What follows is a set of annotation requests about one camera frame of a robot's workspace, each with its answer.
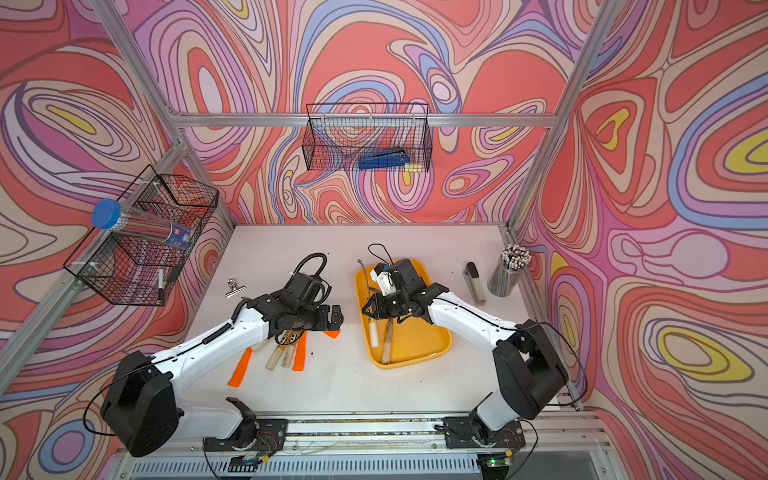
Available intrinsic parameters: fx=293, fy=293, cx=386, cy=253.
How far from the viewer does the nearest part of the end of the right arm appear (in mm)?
628

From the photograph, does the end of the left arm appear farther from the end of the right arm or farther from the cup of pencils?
the cup of pencils

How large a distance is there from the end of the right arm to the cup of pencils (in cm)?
35

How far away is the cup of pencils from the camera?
880mm
